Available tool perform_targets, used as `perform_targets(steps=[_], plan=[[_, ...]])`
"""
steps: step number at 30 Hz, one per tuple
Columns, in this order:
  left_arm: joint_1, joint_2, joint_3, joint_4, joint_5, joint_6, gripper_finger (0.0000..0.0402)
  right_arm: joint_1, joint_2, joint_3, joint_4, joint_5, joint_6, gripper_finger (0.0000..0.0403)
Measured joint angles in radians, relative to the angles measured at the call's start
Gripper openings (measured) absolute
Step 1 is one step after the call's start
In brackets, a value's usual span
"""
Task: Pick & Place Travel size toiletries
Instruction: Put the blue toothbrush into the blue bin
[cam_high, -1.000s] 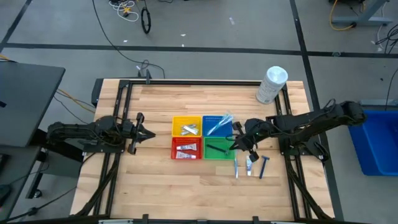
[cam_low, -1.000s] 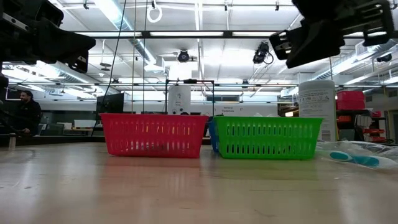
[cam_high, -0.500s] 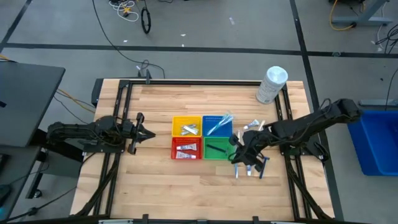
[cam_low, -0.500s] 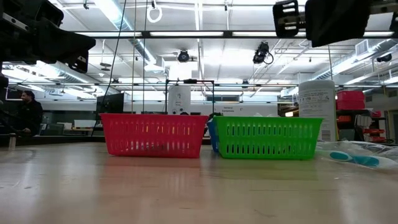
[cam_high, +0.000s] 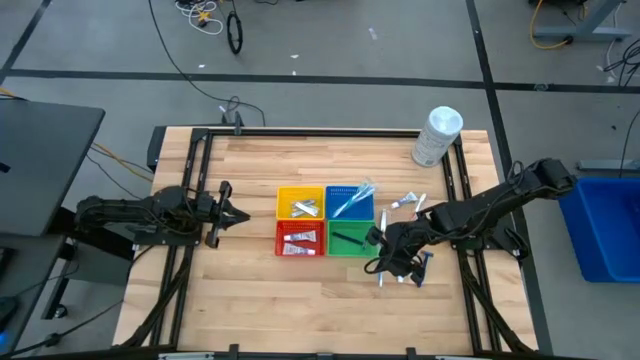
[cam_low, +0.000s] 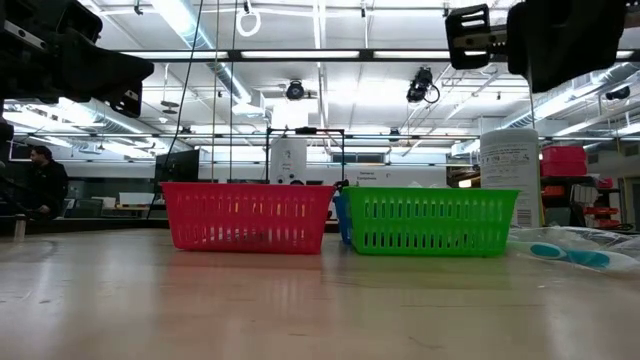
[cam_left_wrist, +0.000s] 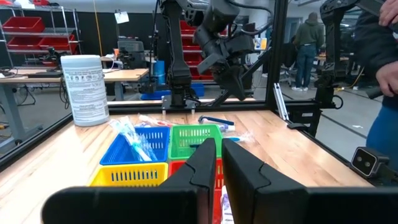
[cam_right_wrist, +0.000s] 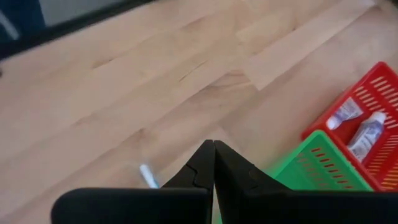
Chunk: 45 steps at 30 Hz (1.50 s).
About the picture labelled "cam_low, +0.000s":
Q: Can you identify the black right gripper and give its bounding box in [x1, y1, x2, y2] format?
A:
[444, 0, 640, 94]

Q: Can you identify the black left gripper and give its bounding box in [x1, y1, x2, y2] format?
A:
[0, 0, 155, 119]

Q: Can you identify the teal handle toothbrush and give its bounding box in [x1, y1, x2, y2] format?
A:
[505, 227, 640, 277]

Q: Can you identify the red storage bin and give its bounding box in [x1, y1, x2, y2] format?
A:
[539, 145, 589, 178]

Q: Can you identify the black monitor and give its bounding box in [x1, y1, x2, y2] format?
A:
[153, 148, 201, 184]

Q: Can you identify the white wipes canister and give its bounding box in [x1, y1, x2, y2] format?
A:
[479, 128, 541, 230]

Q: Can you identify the person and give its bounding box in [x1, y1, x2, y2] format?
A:
[19, 144, 70, 220]

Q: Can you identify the black hanging ceiling device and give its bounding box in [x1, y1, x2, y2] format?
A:
[405, 66, 442, 106]

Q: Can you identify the red plastic basket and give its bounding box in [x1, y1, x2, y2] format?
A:
[159, 181, 337, 256]

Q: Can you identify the green plastic basket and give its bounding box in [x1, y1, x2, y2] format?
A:
[342, 186, 521, 258]

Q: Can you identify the blue plastic basket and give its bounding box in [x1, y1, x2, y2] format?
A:
[332, 193, 354, 246]

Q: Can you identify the silver ceiling duct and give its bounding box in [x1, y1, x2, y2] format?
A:
[149, 0, 266, 119]

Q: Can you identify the white hanging ring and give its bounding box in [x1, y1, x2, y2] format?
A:
[235, 8, 262, 38]

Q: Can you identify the round black ceiling camera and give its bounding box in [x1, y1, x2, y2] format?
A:
[285, 79, 307, 102]

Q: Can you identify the white wall appliance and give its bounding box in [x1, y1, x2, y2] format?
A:
[269, 137, 309, 186]

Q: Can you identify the thin black rig frame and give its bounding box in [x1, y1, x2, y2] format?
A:
[264, 126, 347, 186]

